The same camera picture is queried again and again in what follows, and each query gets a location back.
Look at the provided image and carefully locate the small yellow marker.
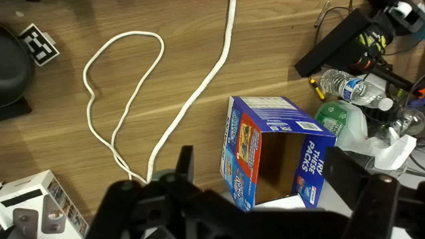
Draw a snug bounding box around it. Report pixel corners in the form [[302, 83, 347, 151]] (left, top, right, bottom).
[[308, 78, 327, 101]]

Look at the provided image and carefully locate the clear glass jar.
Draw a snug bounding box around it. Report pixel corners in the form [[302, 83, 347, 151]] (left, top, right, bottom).
[[396, 108, 425, 137]]

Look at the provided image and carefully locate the thick white rope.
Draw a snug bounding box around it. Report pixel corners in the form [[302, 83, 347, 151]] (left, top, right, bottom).
[[145, 0, 238, 184]]

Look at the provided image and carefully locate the crumpled white tissue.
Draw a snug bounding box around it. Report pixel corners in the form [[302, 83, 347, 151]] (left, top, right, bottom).
[[353, 125, 419, 172]]

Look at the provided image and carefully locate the clear plastic water bottle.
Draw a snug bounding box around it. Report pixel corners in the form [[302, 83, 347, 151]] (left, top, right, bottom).
[[318, 68, 396, 112]]

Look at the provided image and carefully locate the white product box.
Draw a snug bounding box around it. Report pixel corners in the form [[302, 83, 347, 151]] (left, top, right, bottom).
[[0, 171, 90, 239]]

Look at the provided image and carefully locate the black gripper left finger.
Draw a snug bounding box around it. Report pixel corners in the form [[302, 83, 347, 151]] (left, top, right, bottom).
[[85, 145, 250, 239]]

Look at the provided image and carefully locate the long black rectangular bar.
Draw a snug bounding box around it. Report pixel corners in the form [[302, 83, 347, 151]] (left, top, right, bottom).
[[294, 7, 396, 79]]

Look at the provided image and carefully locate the black device with white roll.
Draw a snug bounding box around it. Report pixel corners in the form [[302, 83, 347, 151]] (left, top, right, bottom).
[[371, 0, 425, 38]]

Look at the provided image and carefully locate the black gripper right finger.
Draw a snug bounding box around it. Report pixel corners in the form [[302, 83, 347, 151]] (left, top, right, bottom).
[[323, 145, 425, 239]]

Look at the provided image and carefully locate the blue cardboard snack box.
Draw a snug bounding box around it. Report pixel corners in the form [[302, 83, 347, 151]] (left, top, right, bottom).
[[219, 96, 338, 213]]

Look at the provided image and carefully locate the black white fiducial tag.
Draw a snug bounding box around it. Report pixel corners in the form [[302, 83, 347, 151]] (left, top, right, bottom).
[[17, 23, 61, 68]]

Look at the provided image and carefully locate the black frying pan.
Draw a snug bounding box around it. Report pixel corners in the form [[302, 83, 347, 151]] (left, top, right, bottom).
[[0, 24, 36, 123]]

